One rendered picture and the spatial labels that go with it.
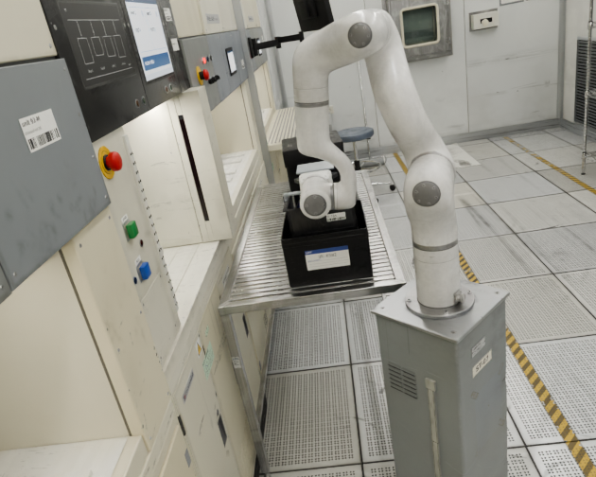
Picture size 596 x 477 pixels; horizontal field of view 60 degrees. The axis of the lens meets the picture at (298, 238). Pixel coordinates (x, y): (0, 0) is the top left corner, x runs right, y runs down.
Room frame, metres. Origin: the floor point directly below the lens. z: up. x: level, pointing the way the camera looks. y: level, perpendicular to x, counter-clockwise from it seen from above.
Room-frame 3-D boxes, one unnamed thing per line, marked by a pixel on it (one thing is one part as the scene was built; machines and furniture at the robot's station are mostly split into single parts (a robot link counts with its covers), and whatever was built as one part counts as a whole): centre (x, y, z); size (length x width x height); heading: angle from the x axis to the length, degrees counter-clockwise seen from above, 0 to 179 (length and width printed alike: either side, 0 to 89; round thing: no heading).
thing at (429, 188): (1.22, -0.35, 1.07); 0.19 x 0.12 x 0.24; 158
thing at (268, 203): (2.06, -0.07, 0.38); 1.30 x 0.60 x 0.76; 175
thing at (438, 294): (1.25, -0.36, 0.85); 0.19 x 0.19 x 0.18
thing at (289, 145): (2.48, -0.15, 0.89); 0.29 x 0.29 x 0.25; 88
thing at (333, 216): (1.61, -0.10, 0.96); 0.24 x 0.20 x 0.32; 84
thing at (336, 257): (1.61, -0.10, 0.85); 0.28 x 0.28 x 0.17; 84
